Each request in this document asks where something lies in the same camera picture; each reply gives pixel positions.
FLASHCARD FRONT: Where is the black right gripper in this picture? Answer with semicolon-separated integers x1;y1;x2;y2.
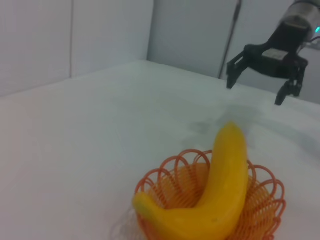
226;21;310;106

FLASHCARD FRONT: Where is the yellow banana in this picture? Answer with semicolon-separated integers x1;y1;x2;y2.
132;121;251;240

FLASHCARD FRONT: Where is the orange wire basket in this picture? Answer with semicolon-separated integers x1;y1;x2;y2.
134;149;287;240

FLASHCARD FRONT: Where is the thin dark wrist cable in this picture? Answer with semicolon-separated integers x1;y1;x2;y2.
303;36;320;51

